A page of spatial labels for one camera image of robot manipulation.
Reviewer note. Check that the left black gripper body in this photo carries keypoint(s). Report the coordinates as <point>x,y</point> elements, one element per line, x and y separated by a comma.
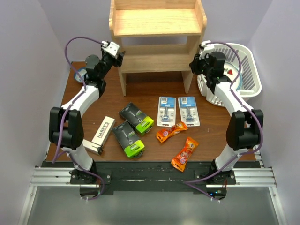
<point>107,63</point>

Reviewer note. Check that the black green razor box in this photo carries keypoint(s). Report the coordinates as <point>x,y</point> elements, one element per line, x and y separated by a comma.
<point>138,119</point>
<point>130,142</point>

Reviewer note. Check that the aluminium rail frame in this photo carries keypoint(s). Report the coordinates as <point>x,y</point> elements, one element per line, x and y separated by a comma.
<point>55,198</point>

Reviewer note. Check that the white watermelon pattern plate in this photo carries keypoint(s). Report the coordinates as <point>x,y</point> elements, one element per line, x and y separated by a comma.
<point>231,71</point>

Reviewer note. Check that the blue razor blister pack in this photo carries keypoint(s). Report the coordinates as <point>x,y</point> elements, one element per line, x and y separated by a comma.
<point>188,111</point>
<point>166,113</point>

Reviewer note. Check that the blue white ceramic bowl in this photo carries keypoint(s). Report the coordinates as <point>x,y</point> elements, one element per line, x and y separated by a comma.
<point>81,74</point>

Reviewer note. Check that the white Harry's razor box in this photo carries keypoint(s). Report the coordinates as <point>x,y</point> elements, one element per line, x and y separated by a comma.
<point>103,131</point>

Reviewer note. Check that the orange razor bag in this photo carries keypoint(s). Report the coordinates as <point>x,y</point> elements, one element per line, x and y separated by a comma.
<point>169,132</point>
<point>180,160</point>

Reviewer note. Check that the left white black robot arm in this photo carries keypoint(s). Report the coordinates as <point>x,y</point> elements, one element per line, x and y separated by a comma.
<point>66,126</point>

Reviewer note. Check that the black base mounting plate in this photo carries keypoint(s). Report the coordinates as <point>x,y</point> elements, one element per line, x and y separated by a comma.
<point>162,176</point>

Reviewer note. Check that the white plastic laundry basket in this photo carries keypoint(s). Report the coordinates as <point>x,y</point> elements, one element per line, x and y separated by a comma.
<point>241,56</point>

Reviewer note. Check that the wooden two-tier shelf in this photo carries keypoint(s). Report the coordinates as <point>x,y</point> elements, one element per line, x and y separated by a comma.
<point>157,18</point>

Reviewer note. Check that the silver Harry's razor box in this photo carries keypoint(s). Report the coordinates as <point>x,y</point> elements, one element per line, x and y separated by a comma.
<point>93,147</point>

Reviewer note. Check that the upper orange razor bag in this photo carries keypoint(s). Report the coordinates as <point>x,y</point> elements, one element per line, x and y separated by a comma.
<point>169,132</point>

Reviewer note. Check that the left blue razor blister pack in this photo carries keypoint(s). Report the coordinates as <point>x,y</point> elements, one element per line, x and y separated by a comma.
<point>166,113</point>

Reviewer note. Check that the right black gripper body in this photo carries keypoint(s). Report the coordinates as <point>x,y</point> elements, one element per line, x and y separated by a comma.
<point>200,66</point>

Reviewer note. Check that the right blue razor blister pack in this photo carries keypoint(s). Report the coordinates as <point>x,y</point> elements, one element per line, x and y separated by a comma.
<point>188,111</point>

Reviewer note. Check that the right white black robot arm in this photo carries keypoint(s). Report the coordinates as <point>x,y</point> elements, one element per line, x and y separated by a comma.
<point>244,134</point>

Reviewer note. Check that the lower orange razor bag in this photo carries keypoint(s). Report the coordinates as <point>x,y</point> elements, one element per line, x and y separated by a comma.
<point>180,160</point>

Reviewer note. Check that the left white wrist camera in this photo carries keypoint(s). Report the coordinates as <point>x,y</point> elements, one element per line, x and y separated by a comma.
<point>111,48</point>

